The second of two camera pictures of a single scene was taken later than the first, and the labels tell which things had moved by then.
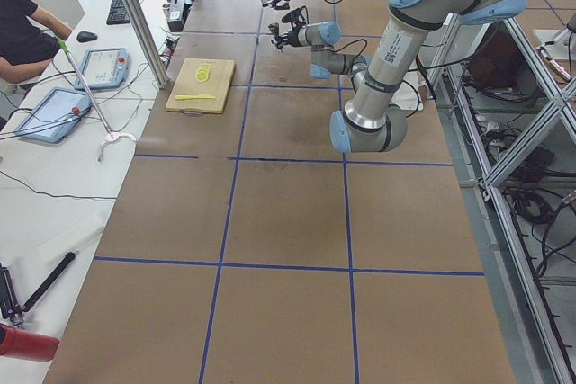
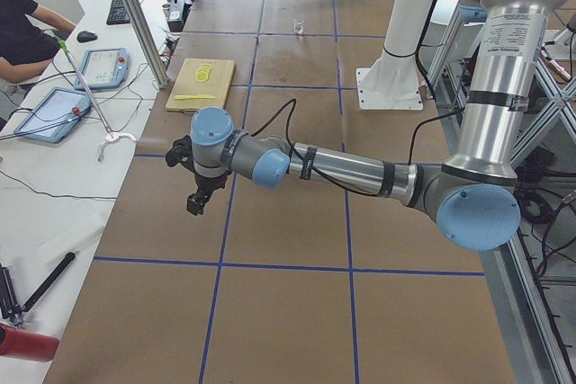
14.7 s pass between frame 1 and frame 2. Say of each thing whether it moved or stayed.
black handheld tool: stayed
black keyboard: stayed
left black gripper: moved
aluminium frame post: stayed
